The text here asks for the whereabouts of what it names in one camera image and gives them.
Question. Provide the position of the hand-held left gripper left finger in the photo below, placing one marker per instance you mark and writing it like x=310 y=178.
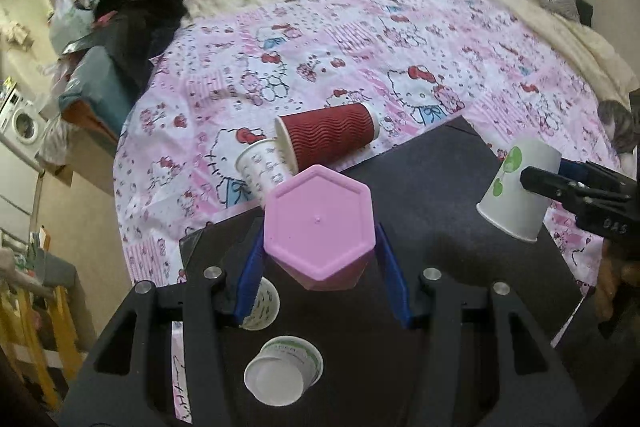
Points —
x=250 y=287

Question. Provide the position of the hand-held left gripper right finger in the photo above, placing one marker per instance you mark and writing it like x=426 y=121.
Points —
x=395 y=287

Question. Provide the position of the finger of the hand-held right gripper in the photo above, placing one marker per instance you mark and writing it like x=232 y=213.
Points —
x=545 y=184
x=572 y=168

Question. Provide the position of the white paper cup green leaves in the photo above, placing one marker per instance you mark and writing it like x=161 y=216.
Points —
x=515 y=207

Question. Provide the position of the pink hexagonal plastic cup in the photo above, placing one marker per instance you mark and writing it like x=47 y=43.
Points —
x=320 y=222

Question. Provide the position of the white paper cup green script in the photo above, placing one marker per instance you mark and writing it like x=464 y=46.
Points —
x=266 y=307

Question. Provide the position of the white paper cup green band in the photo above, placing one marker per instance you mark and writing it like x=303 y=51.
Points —
x=280 y=372

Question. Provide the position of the white paper cup pink print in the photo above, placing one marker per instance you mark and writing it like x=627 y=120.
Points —
x=262 y=169

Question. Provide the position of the red ribbed paper cup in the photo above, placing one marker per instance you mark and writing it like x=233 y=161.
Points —
x=330 y=132

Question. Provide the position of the person's right hand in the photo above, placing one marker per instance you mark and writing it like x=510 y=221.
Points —
x=611 y=277

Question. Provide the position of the tabby cat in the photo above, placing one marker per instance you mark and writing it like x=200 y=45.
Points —
x=622 y=127

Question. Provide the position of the black board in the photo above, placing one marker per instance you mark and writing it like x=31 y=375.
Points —
x=450 y=187

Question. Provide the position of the yellow wooden stool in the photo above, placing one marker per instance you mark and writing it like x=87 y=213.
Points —
x=35 y=337

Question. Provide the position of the pink cartoon printed blanket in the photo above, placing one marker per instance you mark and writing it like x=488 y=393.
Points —
x=350 y=47

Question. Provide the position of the grey blue bag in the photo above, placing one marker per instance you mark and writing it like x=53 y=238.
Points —
x=95 y=82

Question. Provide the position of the white washing machine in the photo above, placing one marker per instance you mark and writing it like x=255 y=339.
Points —
x=22 y=127

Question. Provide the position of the white plastic bag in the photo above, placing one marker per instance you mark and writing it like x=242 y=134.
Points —
x=70 y=24

